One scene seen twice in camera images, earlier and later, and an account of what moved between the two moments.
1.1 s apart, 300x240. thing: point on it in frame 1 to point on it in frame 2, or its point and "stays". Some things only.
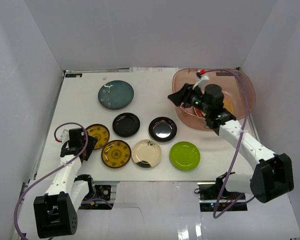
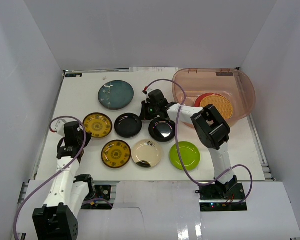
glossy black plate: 162,129 stays
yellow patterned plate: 116,154 stays
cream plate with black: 146,153 stays
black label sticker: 73,75 stays
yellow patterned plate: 100,132 to 99,124
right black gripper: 178,98 to 144,115
